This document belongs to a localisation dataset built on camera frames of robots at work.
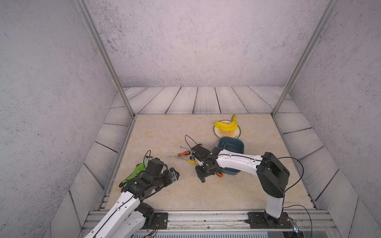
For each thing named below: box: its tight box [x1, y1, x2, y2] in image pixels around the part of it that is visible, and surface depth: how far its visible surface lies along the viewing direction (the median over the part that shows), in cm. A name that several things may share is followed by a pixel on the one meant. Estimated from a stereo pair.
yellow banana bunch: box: [213, 114, 239, 132], surface depth 110 cm
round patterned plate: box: [213, 119, 242, 139], surface depth 110 cm
